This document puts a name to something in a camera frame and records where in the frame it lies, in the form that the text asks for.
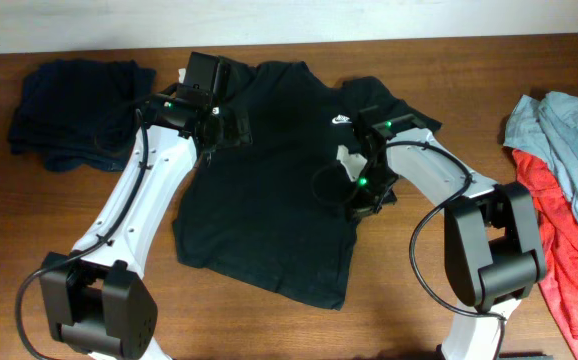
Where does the folded navy blue garment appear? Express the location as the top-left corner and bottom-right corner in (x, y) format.
(7, 59), (156, 172)

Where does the light grey-blue shirt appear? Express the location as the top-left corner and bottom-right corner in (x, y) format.
(504, 91), (578, 223)

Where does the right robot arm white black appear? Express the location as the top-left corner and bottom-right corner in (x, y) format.
(337, 107), (546, 360)

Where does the black Nike t-shirt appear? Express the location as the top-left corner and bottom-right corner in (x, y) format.
(171, 55), (443, 311)

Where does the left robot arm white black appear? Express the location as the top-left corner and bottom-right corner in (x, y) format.
(32, 52), (252, 359)

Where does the red mesh shirt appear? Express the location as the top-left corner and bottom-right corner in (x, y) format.
(510, 148), (578, 359)

